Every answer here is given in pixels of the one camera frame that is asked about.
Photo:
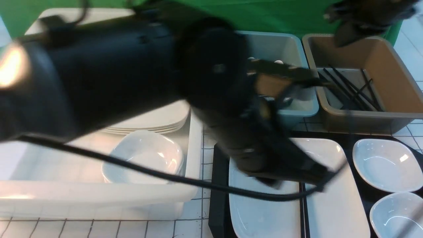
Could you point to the black chopstick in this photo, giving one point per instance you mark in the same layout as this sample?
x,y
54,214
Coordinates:
x,y
307,227
302,219

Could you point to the large white square plate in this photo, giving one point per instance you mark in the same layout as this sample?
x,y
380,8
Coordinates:
x,y
337,212

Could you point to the white bowl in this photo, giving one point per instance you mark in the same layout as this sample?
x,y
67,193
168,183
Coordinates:
x,y
387,165
391,213

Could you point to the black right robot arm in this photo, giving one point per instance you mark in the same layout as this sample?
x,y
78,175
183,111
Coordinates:
x,y
359,19

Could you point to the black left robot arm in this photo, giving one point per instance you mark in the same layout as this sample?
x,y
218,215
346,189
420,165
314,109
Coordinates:
x,y
72,79

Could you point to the stack of white plates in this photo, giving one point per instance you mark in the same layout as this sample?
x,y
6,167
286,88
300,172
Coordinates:
x,y
164,120

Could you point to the stack of white bowls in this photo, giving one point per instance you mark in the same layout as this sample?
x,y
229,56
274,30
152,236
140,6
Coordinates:
x,y
147,149

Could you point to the teal plastic bin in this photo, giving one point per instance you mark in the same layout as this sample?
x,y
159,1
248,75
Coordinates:
x,y
288,49

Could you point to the black chopsticks in bin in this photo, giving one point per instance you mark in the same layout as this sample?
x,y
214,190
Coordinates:
x,y
352,89

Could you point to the green cloth backdrop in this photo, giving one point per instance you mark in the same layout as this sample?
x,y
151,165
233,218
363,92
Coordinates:
x,y
297,17

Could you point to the brown plastic bin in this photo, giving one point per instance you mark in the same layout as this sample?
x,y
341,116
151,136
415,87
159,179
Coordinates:
x,y
400,94

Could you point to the black serving tray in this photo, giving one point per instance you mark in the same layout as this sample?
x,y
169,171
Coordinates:
x,y
220,221

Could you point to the large white plastic tub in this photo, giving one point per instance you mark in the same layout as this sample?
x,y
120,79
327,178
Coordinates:
x,y
39,182

